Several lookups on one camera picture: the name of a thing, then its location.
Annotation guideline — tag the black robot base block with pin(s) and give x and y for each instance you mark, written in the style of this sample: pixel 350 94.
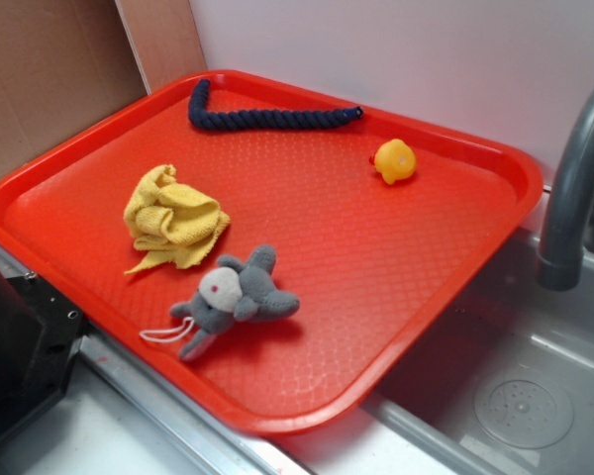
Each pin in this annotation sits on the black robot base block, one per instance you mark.
pixel 40 331

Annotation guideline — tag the brown cardboard panel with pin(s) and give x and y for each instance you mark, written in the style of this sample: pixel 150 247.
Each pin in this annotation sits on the brown cardboard panel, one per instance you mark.
pixel 66 65

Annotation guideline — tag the red plastic tray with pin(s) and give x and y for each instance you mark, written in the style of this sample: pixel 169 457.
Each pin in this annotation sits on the red plastic tray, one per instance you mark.
pixel 372 264

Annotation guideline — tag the yellow crumpled cloth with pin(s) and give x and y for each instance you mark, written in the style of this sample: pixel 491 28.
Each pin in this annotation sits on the yellow crumpled cloth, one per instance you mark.
pixel 171 222

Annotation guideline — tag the gray plastic sink basin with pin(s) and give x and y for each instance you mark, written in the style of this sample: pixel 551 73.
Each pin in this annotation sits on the gray plastic sink basin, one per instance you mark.
pixel 501 383

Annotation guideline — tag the yellow rubber duck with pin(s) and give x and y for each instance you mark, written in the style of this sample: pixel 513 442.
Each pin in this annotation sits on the yellow rubber duck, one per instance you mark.
pixel 394 161

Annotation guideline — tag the gray toy faucet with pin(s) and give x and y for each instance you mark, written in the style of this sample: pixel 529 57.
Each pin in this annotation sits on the gray toy faucet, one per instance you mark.
pixel 568 228

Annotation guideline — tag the gray plush elephant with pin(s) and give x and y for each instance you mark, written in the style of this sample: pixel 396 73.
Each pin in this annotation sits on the gray plush elephant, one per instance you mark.
pixel 234 292

